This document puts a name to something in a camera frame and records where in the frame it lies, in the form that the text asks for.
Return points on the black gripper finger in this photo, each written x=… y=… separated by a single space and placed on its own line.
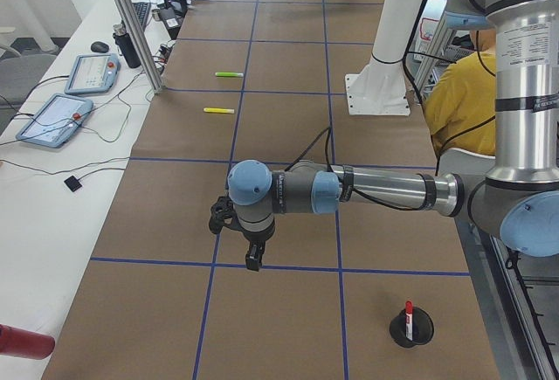
x=261 y=248
x=251 y=257

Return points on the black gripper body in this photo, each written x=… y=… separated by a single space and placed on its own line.
x=257 y=238

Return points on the red marker pen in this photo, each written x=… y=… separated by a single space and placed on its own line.
x=409 y=320

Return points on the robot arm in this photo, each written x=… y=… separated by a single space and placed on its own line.
x=512 y=195

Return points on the yellow marker pen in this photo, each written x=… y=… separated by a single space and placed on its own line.
x=217 y=110

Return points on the green marker pen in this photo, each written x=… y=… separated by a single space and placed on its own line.
x=229 y=75

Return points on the black mesh cup left side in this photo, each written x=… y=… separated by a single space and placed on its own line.
x=422 y=329

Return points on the blue teach pendant near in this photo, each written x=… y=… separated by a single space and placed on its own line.
x=56 y=122

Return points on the blue teach pendant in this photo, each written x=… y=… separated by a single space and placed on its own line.
x=56 y=122
x=93 y=74

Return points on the blue teach pendant far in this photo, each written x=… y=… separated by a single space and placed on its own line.
x=93 y=74

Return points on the dark water bottle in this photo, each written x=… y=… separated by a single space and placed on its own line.
x=125 y=44

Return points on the black computer mouse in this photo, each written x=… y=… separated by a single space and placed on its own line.
x=99 y=47

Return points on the black keyboard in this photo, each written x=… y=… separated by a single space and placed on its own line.
x=142 y=11

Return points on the red bottle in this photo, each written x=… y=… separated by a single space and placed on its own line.
x=22 y=343

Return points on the blue tape line lengthwise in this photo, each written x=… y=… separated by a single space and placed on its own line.
x=213 y=264

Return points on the person in yellow shirt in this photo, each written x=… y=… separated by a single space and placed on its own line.
x=459 y=112

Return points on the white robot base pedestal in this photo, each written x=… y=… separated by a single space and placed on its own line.
x=380 y=89

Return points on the aluminium frame post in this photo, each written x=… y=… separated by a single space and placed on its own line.
x=140 y=43

